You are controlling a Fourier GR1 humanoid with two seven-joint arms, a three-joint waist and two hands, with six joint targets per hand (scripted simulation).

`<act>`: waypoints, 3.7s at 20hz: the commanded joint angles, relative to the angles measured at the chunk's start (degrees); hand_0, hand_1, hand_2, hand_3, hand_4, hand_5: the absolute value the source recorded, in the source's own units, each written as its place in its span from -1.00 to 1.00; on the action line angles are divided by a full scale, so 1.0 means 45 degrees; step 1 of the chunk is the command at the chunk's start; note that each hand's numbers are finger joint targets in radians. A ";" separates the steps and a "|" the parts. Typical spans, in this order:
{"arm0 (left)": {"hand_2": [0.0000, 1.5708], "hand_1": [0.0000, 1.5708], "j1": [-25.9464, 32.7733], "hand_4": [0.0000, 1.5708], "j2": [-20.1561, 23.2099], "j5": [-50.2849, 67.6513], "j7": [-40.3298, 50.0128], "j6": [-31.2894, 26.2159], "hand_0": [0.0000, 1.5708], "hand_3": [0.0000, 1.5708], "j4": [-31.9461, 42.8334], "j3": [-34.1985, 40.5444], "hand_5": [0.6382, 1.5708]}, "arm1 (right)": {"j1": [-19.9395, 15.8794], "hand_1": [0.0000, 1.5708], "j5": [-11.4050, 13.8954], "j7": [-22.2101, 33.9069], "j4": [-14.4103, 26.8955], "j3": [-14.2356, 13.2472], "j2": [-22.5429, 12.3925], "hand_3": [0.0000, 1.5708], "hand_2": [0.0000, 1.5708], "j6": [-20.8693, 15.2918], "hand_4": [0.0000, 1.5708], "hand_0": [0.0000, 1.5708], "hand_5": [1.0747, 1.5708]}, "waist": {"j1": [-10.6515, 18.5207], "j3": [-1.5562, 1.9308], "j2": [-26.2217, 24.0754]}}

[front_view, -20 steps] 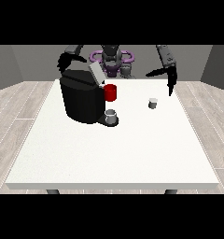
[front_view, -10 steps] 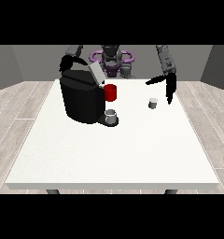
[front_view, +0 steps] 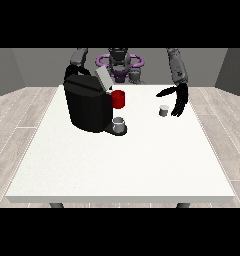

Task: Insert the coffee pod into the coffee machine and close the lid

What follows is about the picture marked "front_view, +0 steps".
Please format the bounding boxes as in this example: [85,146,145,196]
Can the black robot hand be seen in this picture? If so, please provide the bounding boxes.
[63,63,92,82]
[155,82,189,118]

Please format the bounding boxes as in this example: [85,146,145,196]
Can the small grey coffee pod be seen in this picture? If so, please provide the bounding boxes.
[158,104,170,118]

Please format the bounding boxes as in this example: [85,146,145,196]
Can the pale grey machine lid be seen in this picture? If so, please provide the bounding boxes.
[94,65,114,92]

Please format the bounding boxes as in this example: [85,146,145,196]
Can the black coffee machine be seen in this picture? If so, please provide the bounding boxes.
[63,73,128,136]

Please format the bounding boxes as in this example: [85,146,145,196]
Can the red pod holder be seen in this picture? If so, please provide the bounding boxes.
[110,89,126,110]

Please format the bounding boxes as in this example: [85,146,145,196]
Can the grey robot trunk purple rings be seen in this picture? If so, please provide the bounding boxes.
[95,48,147,85]

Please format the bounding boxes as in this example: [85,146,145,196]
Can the small grey cup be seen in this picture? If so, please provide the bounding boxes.
[112,116,126,133]

